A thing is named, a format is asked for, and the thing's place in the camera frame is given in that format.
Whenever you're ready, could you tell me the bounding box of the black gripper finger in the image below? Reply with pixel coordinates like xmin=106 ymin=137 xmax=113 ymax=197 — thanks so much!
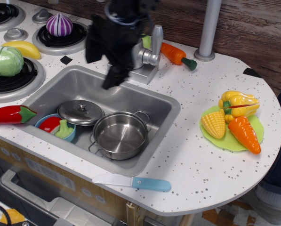
xmin=85 ymin=35 xmax=103 ymax=64
xmin=102 ymin=63 xmax=134 ymax=89

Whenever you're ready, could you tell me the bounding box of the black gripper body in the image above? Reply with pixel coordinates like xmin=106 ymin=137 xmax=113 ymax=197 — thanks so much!
xmin=88 ymin=14 xmax=150 ymax=71

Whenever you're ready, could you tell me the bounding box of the red toy chili pepper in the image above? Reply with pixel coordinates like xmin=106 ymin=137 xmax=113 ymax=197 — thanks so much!
xmin=0 ymin=105 xmax=37 ymax=124

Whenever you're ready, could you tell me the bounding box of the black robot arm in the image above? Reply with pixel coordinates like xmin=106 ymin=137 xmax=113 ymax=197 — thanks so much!
xmin=86 ymin=0 xmax=163 ymax=89

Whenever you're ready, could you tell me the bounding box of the yellow toy bell pepper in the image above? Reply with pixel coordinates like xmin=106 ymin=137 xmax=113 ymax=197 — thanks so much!
xmin=218 ymin=90 xmax=260 ymax=123

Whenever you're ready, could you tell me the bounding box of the middle stove burner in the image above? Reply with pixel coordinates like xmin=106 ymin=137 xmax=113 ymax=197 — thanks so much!
xmin=32 ymin=22 xmax=88 ymax=56

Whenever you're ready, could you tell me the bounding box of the stove burner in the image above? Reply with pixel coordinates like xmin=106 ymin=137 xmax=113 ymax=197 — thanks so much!
xmin=32 ymin=22 xmax=88 ymax=56
xmin=0 ymin=3 xmax=25 ymax=32
xmin=0 ymin=57 xmax=46 ymax=104

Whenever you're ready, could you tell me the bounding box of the grey toy faucet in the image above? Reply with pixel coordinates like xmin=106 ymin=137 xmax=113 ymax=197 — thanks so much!
xmin=107 ymin=24 xmax=164 ymax=85

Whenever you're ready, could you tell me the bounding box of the black tape near burner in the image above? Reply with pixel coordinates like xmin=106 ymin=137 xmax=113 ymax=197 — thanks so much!
xmin=60 ymin=56 xmax=72 ymax=65

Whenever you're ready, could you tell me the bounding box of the light green toy fruit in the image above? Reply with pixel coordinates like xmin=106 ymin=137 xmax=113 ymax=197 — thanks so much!
xmin=142 ymin=35 xmax=151 ymax=49

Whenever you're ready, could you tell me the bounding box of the purple white toy onion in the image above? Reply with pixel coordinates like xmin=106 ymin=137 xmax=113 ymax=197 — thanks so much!
xmin=46 ymin=13 xmax=73 ymax=37

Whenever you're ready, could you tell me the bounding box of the orange carrot green top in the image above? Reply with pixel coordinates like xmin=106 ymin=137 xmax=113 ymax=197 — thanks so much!
xmin=161 ymin=42 xmax=197 ymax=71

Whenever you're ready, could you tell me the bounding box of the grey toy sink basin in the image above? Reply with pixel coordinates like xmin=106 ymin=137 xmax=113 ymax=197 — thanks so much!
xmin=19 ymin=66 xmax=180 ymax=176

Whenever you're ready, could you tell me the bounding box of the grey stove knob far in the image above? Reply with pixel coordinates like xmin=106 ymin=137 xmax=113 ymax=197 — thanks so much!
xmin=32 ymin=8 xmax=53 ymax=24

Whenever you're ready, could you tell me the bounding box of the grey stove knob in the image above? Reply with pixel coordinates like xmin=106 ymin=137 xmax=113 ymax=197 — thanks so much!
xmin=32 ymin=8 xmax=53 ymax=24
xmin=4 ymin=28 xmax=28 ymax=42

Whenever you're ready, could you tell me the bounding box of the steel pot lid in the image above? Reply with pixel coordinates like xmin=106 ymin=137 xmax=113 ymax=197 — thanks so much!
xmin=57 ymin=100 xmax=104 ymax=126

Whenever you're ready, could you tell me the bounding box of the yellow toy banana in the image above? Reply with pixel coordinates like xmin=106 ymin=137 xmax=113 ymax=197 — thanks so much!
xmin=2 ymin=40 xmax=41 ymax=59

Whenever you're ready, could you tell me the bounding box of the grey stove knob near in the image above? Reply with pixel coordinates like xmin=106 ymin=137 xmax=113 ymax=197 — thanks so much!
xmin=4 ymin=28 xmax=28 ymax=42

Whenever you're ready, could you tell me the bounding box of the green toy broccoli piece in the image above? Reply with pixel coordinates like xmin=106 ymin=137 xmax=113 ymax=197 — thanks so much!
xmin=55 ymin=120 xmax=74 ymax=139

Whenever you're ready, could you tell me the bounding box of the blue toy bowl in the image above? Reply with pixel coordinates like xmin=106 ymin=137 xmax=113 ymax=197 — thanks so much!
xmin=35 ymin=113 xmax=76 ymax=142

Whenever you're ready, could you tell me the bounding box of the red white toy slice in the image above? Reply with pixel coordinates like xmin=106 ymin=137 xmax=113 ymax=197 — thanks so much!
xmin=38 ymin=116 xmax=61 ymax=134

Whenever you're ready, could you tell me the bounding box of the green toy cabbage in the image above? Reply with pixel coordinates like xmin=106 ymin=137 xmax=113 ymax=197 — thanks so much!
xmin=0 ymin=46 xmax=24 ymax=77

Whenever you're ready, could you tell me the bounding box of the back left stove burner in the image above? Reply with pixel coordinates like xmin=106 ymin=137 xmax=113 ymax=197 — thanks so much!
xmin=0 ymin=3 xmax=25 ymax=32

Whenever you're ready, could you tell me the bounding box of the grey vertical pole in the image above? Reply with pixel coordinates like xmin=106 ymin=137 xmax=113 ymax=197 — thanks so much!
xmin=194 ymin=0 xmax=222 ymax=62

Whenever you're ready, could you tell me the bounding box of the front left stove burner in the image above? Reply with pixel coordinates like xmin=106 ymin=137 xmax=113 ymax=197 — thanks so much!
xmin=0 ymin=57 xmax=46 ymax=104

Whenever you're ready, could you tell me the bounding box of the yellow toy corn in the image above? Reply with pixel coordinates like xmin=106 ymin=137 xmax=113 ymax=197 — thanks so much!
xmin=201 ymin=111 xmax=226 ymax=139

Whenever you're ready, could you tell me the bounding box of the black tape right edge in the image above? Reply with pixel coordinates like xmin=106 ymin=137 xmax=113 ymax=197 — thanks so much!
xmin=243 ymin=68 xmax=261 ymax=78

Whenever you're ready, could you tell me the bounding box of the orange toy carrot on plate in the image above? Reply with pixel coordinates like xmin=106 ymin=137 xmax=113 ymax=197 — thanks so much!
xmin=228 ymin=116 xmax=261 ymax=154

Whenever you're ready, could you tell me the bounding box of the yellow object bottom left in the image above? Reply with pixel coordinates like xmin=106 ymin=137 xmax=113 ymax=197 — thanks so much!
xmin=0 ymin=209 xmax=25 ymax=224

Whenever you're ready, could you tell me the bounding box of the steel pan with handles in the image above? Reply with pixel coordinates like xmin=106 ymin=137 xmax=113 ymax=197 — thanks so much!
xmin=88 ymin=111 xmax=150 ymax=160

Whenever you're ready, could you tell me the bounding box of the toy knife blue handle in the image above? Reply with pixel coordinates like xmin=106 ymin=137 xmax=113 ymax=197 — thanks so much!
xmin=92 ymin=174 xmax=171 ymax=192

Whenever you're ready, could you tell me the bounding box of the grey oven door handle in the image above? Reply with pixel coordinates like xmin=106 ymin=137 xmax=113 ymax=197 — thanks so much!
xmin=0 ymin=170 xmax=124 ymax=226

